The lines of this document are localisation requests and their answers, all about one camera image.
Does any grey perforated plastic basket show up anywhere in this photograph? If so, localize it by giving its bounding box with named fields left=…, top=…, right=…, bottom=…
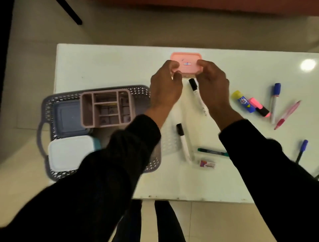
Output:
left=37, top=84, right=162, bottom=182

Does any person's left leg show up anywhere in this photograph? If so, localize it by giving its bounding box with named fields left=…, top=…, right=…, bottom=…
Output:
left=111, top=199, right=143, bottom=242

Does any person's left hand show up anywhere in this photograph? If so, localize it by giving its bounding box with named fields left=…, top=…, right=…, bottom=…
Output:
left=144, top=60, right=184, bottom=130

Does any yellow-capped blue glue stick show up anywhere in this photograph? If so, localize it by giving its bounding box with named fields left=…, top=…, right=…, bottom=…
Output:
left=231, top=90, right=257, bottom=113

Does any blue-grey square box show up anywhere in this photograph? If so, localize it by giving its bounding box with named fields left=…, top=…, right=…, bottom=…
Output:
left=52, top=99, right=94, bottom=138

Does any red fabric sofa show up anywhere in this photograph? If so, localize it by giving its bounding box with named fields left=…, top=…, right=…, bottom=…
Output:
left=55, top=0, right=319, bottom=25

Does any pink highlighter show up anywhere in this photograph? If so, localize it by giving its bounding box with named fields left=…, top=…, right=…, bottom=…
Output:
left=248, top=97, right=271, bottom=118

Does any small pink lidded box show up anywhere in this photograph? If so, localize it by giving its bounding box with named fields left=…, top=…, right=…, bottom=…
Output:
left=170, top=52, right=203, bottom=78

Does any teal box with white lid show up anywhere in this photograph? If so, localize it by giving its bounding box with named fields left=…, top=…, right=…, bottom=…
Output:
left=48, top=135, right=101, bottom=173

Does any white table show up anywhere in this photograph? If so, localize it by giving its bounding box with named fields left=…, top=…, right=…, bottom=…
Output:
left=53, top=44, right=319, bottom=204

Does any blue-capped black pen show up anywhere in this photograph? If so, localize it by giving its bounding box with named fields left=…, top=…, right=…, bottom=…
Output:
left=296, top=139, right=309, bottom=164

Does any person's right hand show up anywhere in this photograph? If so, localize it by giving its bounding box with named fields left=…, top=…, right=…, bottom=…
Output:
left=195, top=59, right=245, bottom=132

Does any person's right forearm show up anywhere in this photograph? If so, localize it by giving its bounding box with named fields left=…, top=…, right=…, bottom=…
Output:
left=218, top=119, right=319, bottom=242

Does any person's leg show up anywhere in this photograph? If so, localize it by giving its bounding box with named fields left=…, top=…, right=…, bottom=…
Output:
left=154, top=200, right=186, bottom=242
left=111, top=199, right=143, bottom=242

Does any person's right leg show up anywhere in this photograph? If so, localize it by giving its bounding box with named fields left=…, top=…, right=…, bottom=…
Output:
left=154, top=200, right=186, bottom=242

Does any pink divided organizer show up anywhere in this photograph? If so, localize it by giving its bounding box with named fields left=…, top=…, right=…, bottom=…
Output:
left=79, top=88, right=136, bottom=129

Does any green pen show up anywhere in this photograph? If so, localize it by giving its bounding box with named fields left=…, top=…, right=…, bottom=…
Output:
left=197, top=148, right=230, bottom=158

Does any pink pen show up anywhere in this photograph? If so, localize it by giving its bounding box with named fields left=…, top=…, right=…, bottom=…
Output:
left=274, top=100, right=301, bottom=130

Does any blue-capped white marker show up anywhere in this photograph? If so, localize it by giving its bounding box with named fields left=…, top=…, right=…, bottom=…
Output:
left=270, top=82, right=281, bottom=124

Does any white eraser pink sleeve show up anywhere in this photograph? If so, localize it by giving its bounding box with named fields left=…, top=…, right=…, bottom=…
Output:
left=199, top=160, right=216, bottom=170

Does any person's left forearm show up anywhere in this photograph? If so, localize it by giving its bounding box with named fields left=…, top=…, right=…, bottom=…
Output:
left=0, top=114, right=162, bottom=242

